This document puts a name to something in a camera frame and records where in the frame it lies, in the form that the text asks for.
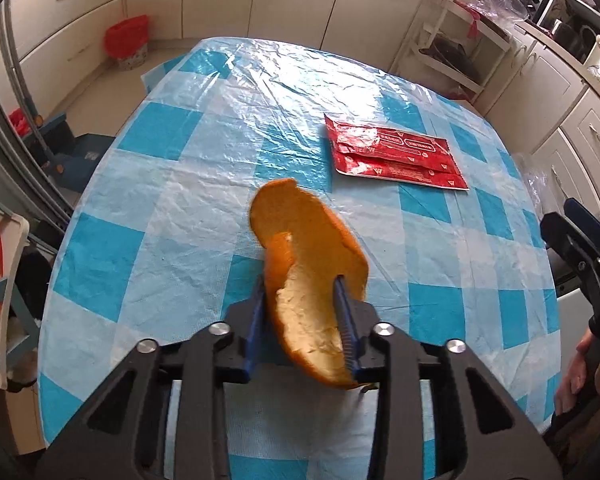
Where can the dark pan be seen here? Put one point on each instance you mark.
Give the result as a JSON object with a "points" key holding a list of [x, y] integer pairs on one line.
{"points": [[450, 55]]}

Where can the white drawer cabinet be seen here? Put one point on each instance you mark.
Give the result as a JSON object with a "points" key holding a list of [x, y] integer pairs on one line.
{"points": [[60, 15]]}

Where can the white panelled cabinet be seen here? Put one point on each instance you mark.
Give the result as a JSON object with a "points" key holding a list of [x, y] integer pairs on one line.
{"points": [[545, 90]]}

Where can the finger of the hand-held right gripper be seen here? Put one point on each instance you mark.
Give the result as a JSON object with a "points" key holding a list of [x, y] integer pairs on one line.
{"points": [[560, 235], [587, 227]]}

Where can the mop pole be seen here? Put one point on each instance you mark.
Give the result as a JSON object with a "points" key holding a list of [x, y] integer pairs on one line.
{"points": [[37, 120]]}

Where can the person's right hand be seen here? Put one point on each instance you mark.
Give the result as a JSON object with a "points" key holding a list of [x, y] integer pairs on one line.
{"points": [[577, 375]]}

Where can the hanging clear plastic bag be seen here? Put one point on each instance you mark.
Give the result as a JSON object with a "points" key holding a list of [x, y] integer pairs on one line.
{"points": [[542, 180]]}

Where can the blue white checkered tablecloth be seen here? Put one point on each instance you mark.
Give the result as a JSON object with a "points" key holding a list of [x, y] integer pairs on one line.
{"points": [[180, 210]]}

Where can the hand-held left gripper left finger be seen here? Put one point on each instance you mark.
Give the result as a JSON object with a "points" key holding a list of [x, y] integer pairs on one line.
{"points": [[255, 330]]}

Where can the white wooden chair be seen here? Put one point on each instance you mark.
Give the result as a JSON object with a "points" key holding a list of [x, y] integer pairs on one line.
{"points": [[0, 355]]}

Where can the white storage rack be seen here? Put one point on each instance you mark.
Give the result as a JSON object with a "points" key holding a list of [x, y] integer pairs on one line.
{"points": [[422, 25]]}

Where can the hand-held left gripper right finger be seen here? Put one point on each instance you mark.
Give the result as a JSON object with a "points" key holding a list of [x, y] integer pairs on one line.
{"points": [[347, 332]]}

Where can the white door cabinet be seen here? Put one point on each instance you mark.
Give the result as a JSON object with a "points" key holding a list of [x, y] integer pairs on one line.
{"points": [[290, 0]]}

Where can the red trash bin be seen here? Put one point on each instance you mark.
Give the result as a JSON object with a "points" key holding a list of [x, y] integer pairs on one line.
{"points": [[127, 40]]}

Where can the red foil wrapper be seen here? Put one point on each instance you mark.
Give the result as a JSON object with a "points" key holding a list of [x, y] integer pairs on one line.
{"points": [[395, 155]]}

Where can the pink cloth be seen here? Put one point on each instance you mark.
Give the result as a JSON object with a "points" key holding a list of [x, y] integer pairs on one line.
{"points": [[472, 20]]}

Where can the large orange peel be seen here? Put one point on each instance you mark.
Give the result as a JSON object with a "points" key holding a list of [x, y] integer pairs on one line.
{"points": [[305, 240]]}

